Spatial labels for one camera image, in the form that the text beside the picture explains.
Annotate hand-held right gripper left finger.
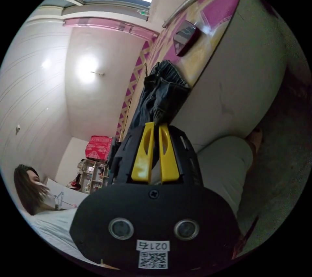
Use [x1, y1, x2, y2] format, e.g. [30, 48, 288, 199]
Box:
[131, 121, 155, 183]

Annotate shelf with red carton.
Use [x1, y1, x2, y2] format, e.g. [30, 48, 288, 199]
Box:
[67, 135, 114, 194]

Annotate dark red box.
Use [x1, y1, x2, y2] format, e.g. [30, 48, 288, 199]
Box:
[172, 20, 202, 57]

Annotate person's body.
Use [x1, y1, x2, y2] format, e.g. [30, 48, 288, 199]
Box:
[13, 127, 264, 267]

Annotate dark blue jeans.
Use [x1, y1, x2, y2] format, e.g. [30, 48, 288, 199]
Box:
[128, 60, 192, 133]

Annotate bed with pink yellow mat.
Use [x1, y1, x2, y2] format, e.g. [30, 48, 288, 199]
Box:
[114, 0, 289, 154]

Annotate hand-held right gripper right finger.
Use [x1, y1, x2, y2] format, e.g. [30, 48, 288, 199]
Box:
[158, 122, 181, 185]

